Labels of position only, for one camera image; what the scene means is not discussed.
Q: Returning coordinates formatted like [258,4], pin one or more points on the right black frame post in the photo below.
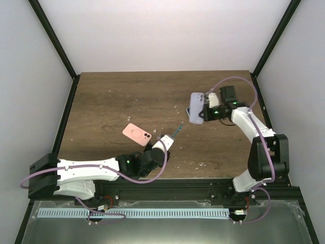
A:
[283,23]

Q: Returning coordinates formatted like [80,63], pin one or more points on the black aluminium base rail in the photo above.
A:
[215,191]

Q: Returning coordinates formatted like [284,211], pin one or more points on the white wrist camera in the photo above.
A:
[165,142]
[212,100]

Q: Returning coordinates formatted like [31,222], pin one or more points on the purple phone case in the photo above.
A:
[195,108]

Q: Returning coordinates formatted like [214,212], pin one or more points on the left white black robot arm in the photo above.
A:
[50,176]

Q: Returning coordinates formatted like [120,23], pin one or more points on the phone from purple case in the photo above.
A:
[177,130]

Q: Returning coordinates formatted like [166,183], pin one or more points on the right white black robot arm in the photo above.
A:
[269,152]

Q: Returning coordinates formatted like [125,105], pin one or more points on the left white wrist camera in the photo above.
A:
[165,142]

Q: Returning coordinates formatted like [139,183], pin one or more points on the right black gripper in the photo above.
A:
[207,117]

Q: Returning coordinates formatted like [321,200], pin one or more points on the pink phone case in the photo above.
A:
[136,134]

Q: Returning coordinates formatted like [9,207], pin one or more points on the black frame post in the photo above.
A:
[44,21]
[283,23]

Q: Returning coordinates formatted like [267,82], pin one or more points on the left black frame post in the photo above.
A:
[44,21]

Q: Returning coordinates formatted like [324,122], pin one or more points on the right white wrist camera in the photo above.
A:
[212,100]

